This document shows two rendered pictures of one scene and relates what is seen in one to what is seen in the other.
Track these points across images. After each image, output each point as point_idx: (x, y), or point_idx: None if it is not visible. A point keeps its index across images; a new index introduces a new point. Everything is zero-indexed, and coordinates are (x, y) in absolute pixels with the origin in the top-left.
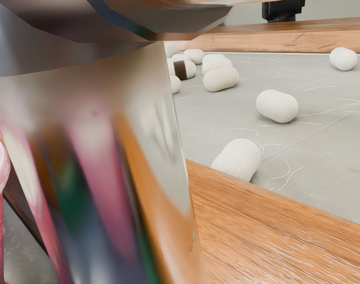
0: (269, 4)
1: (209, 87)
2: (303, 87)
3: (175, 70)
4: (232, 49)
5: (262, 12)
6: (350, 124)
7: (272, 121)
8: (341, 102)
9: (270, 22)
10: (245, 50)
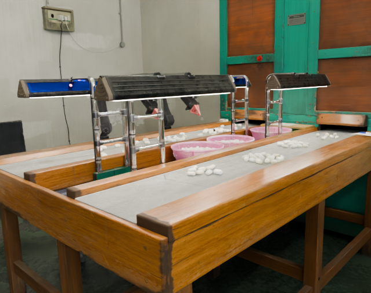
0: (110, 131)
1: (186, 137)
2: (189, 136)
3: (175, 137)
4: (152, 138)
5: (103, 134)
6: (204, 135)
7: (201, 136)
8: (197, 135)
9: (105, 137)
10: (155, 137)
